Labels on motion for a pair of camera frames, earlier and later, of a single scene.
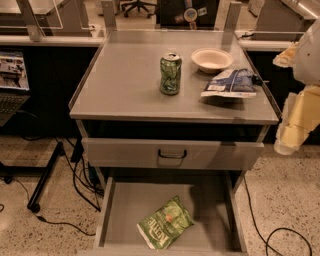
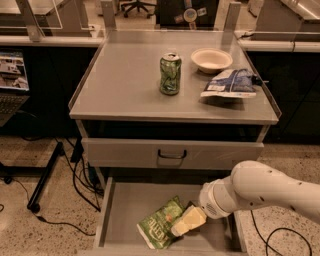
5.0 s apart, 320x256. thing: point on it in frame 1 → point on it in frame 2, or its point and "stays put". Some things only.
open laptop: (14, 83) stays put
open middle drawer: (211, 201) stays put
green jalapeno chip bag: (169, 221) stays put
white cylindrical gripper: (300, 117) → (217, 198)
